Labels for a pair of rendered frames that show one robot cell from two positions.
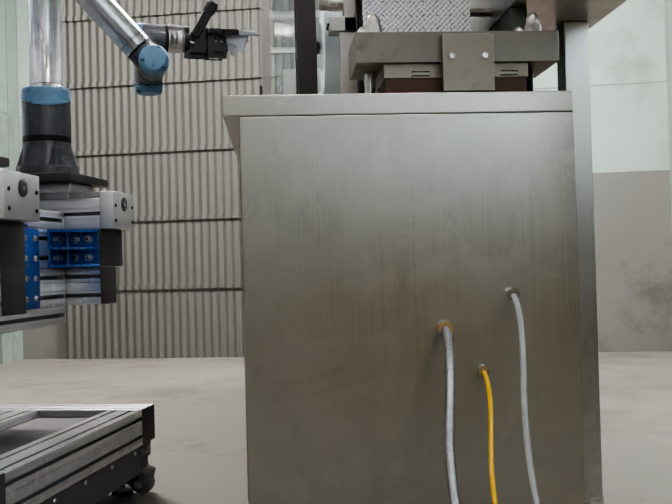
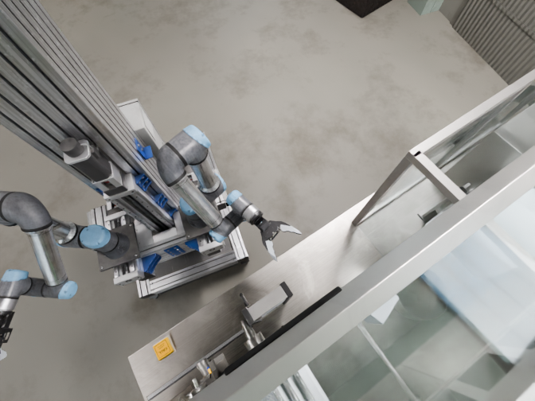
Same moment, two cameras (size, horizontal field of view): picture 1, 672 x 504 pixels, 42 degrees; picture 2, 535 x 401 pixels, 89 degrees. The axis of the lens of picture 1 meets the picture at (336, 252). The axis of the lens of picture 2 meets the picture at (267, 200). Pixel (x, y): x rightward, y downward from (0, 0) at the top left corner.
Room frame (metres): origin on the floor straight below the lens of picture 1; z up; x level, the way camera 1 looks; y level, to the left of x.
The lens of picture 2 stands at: (2.28, 0.02, 2.34)
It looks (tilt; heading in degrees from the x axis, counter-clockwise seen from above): 67 degrees down; 64
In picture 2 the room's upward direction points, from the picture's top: 4 degrees counter-clockwise
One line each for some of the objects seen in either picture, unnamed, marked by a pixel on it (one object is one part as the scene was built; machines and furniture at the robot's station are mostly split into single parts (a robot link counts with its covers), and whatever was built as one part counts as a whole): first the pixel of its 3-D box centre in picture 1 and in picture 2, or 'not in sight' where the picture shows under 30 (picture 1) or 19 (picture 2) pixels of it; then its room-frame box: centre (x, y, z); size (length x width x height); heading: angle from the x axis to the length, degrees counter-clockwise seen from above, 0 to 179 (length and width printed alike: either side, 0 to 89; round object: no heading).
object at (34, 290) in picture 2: not in sight; (36, 287); (1.43, 0.63, 1.12); 0.11 x 0.08 x 0.11; 146
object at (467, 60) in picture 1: (467, 62); not in sight; (1.68, -0.26, 0.96); 0.10 x 0.03 x 0.11; 94
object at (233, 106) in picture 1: (345, 174); (380, 266); (2.88, -0.04, 0.88); 2.52 x 0.66 x 0.04; 4
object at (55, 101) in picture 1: (46, 111); (193, 204); (2.18, 0.71, 0.98); 0.13 x 0.12 x 0.14; 17
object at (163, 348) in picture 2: not in sight; (163, 348); (1.76, 0.15, 0.91); 0.07 x 0.07 x 0.02; 4
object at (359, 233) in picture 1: (353, 310); not in sight; (2.88, -0.05, 0.43); 2.52 x 0.64 x 0.86; 4
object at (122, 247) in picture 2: not in sight; (111, 243); (1.68, 0.78, 0.87); 0.15 x 0.15 x 0.10
